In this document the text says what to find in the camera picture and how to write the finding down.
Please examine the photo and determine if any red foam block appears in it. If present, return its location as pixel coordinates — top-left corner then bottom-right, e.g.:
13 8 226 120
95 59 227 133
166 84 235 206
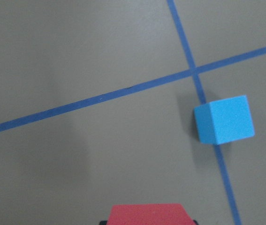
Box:
107 203 195 225

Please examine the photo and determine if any blue foam block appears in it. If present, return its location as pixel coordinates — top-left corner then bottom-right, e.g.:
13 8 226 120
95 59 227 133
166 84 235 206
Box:
194 95 255 145

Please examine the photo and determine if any brown paper table cover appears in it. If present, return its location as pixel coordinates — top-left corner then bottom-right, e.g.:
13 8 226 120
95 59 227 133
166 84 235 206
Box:
0 0 266 225

